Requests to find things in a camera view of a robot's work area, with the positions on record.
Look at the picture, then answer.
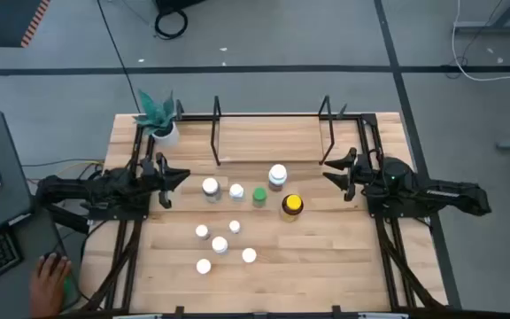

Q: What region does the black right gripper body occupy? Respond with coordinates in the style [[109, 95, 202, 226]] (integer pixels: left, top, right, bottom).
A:
[[345, 152, 383, 203]]

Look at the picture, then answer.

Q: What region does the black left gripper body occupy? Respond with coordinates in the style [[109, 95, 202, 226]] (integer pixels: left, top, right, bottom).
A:
[[139, 152, 173, 210]]

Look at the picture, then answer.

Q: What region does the white bottle green label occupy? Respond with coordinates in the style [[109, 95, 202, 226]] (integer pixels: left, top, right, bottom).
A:
[[201, 177, 221, 205]]

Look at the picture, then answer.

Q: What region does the amber bottle yellow cap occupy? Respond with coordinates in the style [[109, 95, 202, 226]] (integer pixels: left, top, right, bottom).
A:
[[280, 193, 305, 223]]

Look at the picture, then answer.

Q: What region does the small white bottle blue label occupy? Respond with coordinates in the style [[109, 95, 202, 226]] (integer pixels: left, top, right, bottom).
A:
[[228, 183, 245, 203]]

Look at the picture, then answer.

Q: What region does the large white medicine bottle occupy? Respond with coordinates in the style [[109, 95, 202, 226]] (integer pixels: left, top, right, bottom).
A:
[[267, 163, 289, 192]]

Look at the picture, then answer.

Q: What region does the white bottle black-print label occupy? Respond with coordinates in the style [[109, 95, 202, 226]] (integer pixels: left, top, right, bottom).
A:
[[211, 236, 229, 255]]

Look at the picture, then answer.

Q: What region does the green bottle green cap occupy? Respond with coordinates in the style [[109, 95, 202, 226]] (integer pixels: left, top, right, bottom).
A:
[[251, 186, 268, 209]]

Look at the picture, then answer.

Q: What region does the green plant in white pot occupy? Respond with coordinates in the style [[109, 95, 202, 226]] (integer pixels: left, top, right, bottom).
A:
[[133, 88, 181, 148]]

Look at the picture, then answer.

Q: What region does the person's hand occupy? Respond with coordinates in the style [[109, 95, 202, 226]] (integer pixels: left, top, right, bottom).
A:
[[27, 254, 73, 319]]

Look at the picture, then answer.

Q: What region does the black equipment base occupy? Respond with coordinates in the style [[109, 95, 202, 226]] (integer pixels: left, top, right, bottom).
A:
[[155, 0, 207, 13]]

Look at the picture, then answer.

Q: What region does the dark grey side desk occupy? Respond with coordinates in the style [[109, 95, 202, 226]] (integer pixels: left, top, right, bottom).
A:
[[0, 110, 82, 319]]

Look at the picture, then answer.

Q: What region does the grey desk base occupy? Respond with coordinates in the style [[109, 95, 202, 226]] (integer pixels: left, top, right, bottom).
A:
[[452, 0, 510, 35]]

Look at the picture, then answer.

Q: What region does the black mat orange striped edge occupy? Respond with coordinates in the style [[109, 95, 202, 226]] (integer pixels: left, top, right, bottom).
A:
[[0, 0, 52, 50]]

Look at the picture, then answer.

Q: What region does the black aluminium table frame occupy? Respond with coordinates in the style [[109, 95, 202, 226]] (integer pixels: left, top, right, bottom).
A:
[[80, 99, 449, 316]]

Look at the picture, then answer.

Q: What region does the yellow cable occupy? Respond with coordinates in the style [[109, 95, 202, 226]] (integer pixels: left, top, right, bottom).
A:
[[58, 161, 105, 175]]

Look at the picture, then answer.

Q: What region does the wooden shelf black metal frame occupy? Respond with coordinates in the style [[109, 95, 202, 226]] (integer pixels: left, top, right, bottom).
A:
[[209, 94, 336, 167]]

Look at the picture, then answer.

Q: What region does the coiled black cable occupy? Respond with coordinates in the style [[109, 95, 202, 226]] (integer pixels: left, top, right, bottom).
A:
[[153, 7, 189, 41]]

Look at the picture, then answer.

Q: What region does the white floor cable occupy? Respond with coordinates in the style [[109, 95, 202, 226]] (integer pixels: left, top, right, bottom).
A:
[[451, 0, 510, 83]]

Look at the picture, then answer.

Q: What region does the thin black floor cable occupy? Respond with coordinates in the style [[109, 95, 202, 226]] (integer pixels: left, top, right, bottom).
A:
[[444, 0, 505, 80]]

